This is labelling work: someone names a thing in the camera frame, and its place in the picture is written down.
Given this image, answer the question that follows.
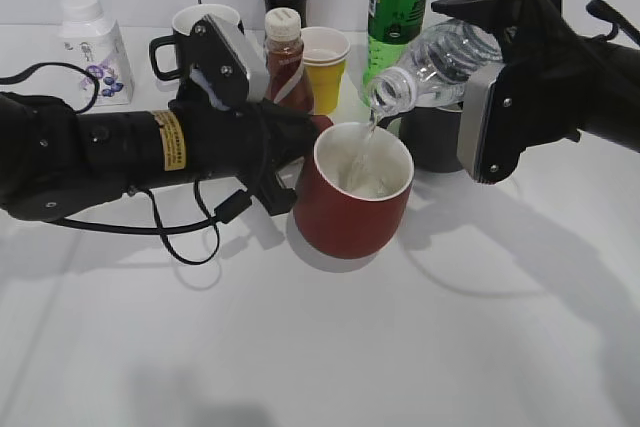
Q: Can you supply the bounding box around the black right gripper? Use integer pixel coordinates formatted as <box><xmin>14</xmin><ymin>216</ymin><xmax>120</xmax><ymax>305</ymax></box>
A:
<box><xmin>430</xmin><ymin>0</ymin><xmax>611</xmax><ymax>148</ymax></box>

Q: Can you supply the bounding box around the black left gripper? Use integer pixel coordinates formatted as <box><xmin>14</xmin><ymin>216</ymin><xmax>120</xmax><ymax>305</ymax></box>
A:
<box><xmin>169</xmin><ymin>99</ymin><xmax>320</xmax><ymax>216</ymax></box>

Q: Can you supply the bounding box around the dark red ceramic mug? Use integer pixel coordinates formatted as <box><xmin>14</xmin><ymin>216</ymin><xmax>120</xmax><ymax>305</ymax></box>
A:
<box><xmin>293</xmin><ymin>116</ymin><xmax>415</xmax><ymax>260</ymax></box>

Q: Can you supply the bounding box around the clear water bottle green label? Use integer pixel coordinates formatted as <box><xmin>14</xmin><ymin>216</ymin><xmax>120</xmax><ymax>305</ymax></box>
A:
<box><xmin>366</xmin><ymin>19</ymin><xmax>502</xmax><ymax>118</ymax></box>

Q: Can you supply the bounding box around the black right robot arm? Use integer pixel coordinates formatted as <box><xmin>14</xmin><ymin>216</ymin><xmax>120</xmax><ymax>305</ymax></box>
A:
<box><xmin>431</xmin><ymin>0</ymin><xmax>639</xmax><ymax>174</ymax></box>

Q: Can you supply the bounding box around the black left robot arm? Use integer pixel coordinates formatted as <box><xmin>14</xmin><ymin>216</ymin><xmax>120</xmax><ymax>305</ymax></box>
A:
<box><xmin>1</xmin><ymin>93</ymin><xmax>320</xmax><ymax>222</ymax></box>

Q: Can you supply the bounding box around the dark grey ceramic mug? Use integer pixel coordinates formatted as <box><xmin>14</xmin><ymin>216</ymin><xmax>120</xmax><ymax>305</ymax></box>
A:
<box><xmin>378</xmin><ymin>107</ymin><xmax>463</xmax><ymax>173</ymax></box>

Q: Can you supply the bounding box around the black ceramic mug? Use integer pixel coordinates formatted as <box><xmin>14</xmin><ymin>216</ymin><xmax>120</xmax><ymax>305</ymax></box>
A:
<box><xmin>148</xmin><ymin>4</ymin><xmax>245</xmax><ymax>82</ymax></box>

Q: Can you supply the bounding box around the green soda bottle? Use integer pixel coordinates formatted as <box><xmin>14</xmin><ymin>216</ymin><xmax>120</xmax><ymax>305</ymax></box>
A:
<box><xmin>362</xmin><ymin>0</ymin><xmax>426</xmax><ymax>85</ymax></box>

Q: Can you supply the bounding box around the brown Nescafe coffee bottle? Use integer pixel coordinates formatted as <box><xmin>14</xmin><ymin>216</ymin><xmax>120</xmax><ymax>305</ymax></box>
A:
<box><xmin>264</xmin><ymin>7</ymin><xmax>314</xmax><ymax>113</ymax></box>

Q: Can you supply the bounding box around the yellow paper cup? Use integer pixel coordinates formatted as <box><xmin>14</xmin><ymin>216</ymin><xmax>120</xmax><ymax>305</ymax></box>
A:
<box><xmin>305</xmin><ymin>61</ymin><xmax>346</xmax><ymax>115</ymax></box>

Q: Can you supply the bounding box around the white paper cup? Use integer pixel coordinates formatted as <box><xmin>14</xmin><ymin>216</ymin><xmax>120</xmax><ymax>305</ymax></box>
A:
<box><xmin>301</xmin><ymin>26</ymin><xmax>351</xmax><ymax>65</ymax></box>

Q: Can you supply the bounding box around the white yogurt drink carton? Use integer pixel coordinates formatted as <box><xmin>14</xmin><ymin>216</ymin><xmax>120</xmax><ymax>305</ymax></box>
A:
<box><xmin>58</xmin><ymin>0</ymin><xmax>134</xmax><ymax>106</ymax></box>

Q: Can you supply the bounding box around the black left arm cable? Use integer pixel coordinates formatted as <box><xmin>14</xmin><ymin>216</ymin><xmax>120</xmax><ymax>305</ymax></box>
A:
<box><xmin>0</xmin><ymin>61</ymin><xmax>254</xmax><ymax>266</ymax></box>

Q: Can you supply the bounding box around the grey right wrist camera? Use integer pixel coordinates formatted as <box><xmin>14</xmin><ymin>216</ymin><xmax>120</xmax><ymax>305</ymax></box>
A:
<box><xmin>457</xmin><ymin>63</ymin><xmax>526</xmax><ymax>185</ymax></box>

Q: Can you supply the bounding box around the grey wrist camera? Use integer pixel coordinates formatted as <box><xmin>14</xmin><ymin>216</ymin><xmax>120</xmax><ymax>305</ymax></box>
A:
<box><xmin>457</xmin><ymin>63</ymin><xmax>526</xmax><ymax>185</ymax></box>
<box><xmin>186</xmin><ymin>14</ymin><xmax>270</xmax><ymax>111</ymax></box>

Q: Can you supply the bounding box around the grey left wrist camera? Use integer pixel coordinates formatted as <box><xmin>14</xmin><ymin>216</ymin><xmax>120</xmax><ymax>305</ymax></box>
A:
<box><xmin>186</xmin><ymin>14</ymin><xmax>270</xmax><ymax>111</ymax></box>

